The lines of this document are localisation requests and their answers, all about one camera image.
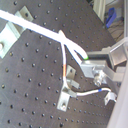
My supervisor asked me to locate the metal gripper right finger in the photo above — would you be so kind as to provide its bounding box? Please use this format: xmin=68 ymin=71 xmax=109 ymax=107
xmin=88 ymin=37 xmax=128 ymax=66

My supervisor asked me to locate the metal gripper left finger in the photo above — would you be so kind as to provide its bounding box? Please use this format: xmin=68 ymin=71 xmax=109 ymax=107
xmin=81 ymin=61 xmax=126 ymax=88

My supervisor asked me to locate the thick white cable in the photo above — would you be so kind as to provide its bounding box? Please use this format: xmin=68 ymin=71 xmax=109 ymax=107
xmin=0 ymin=9 xmax=90 ymax=61

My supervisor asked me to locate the blue object in background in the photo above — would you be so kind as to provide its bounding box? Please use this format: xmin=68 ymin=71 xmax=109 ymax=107
xmin=106 ymin=8 xmax=116 ymax=28

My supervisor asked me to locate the small metal bracket right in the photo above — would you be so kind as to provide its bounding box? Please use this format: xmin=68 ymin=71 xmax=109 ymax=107
xmin=104 ymin=92 xmax=117 ymax=104

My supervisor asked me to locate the metal cable clip bracket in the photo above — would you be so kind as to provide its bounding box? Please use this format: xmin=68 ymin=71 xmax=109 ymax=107
xmin=57 ymin=65 xmax=79 ymax=111

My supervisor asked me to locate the thin white cable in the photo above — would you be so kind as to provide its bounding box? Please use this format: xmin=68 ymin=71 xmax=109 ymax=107
xmin=57 ymin=30 xmax=112 ymax=98

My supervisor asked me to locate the metal bracket top left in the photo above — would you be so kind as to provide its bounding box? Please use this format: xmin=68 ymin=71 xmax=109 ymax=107
xmin=0 ymin=22 xmax=25 ymax=58

